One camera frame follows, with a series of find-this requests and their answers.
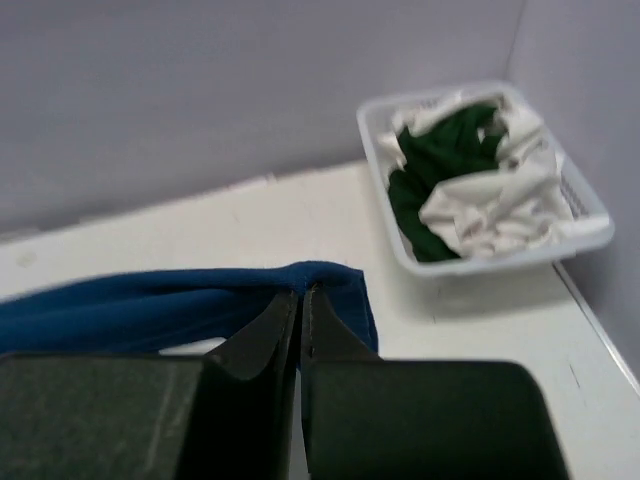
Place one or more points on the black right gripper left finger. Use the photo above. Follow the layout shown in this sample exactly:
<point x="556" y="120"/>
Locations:
<point x="225" y="414"/>

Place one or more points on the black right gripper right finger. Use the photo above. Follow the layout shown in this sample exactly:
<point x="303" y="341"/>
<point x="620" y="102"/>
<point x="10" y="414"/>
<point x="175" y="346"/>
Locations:
<point x="365" y="417"/>

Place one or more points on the blue t shirt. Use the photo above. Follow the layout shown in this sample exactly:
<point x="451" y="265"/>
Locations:
<point x="146" y="312"/>

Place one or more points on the white t shirt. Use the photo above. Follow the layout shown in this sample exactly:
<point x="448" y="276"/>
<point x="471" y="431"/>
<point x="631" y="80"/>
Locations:
<point x="515" y="208"/>

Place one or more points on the dark green t shirt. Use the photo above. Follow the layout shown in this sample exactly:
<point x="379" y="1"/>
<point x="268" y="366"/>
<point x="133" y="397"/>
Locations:
<point x="462" y="143"/>

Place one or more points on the white plastic basket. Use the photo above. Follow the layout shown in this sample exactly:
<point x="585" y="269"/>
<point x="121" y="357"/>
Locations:
<point x="374" y="119"/>

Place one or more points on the white cloth in basket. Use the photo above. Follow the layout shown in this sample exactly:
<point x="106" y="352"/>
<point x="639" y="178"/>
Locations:
<point x="419" y="120"/>

